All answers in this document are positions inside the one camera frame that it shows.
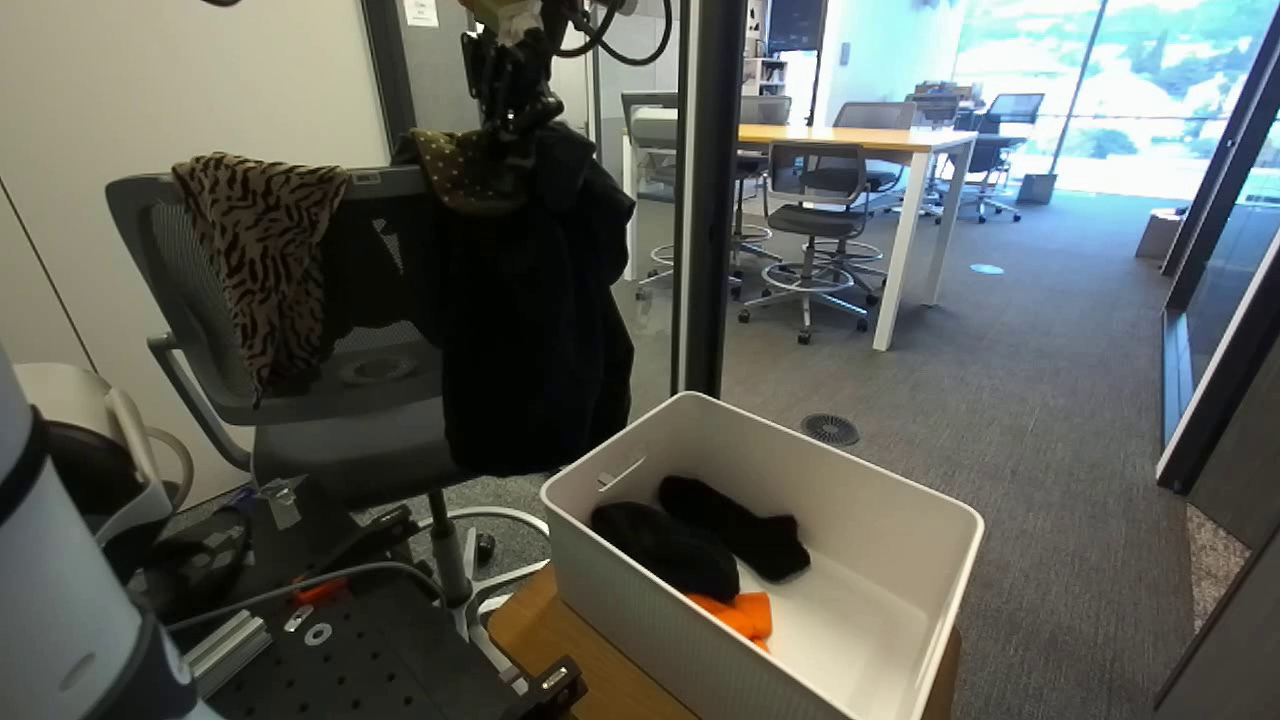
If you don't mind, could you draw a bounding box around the black jacket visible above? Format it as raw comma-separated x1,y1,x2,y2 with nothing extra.
398,115,641,481

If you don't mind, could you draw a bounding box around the leopard print cloth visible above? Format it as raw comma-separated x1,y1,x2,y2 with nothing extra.
168,150,351,396

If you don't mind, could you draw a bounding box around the black office chair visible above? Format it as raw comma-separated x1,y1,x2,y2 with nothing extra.
931,113,1032,228

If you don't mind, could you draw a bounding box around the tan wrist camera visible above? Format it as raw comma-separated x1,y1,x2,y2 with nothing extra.
456,0,546,36

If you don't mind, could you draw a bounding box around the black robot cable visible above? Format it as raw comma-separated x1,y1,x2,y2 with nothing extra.
556,0,681,71

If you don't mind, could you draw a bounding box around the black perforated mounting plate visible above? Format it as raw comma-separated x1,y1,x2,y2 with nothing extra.
196,574,594,720

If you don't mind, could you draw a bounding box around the orange handled tool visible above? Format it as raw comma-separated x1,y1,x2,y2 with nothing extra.
286,578,351,611

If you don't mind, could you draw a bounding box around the black sock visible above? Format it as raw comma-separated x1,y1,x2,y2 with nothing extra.
588,497,745,604
653,473,815,584

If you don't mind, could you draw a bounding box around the orange cloth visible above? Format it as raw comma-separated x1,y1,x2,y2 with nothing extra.
684,590,778,648

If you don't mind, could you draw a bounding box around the wooden table with white legs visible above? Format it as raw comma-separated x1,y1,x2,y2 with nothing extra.
633,105,984,357

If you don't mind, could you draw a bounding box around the black door frame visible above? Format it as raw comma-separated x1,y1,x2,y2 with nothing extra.
1154,11,1280,497

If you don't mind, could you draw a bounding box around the gray drafting stool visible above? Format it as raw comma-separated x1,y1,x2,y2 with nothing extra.
735,145,894,349

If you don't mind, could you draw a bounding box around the black pillar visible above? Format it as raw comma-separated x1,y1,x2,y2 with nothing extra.
674,0,753,401

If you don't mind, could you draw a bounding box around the computer monitor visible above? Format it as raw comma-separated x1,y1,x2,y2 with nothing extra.
989,89,1051,129

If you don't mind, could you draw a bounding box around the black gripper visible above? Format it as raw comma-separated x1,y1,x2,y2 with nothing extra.
456,21,572,145

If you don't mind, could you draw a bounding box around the cardboard box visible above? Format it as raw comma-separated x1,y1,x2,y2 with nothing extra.
1131,205,1193,265

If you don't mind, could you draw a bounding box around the round floor outlet cover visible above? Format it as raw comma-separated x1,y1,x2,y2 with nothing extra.
797,408,863,451

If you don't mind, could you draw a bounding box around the silver metal bracket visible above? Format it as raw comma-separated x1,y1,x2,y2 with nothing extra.
174,604,278,696

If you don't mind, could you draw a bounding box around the gray office chair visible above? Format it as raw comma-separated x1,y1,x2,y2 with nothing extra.
100,157,556,645

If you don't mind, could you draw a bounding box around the white plastic storage bin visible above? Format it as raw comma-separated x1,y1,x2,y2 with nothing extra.
535,387,989,720

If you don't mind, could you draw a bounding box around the white plastic container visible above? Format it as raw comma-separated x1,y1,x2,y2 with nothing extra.
10,357,183,546

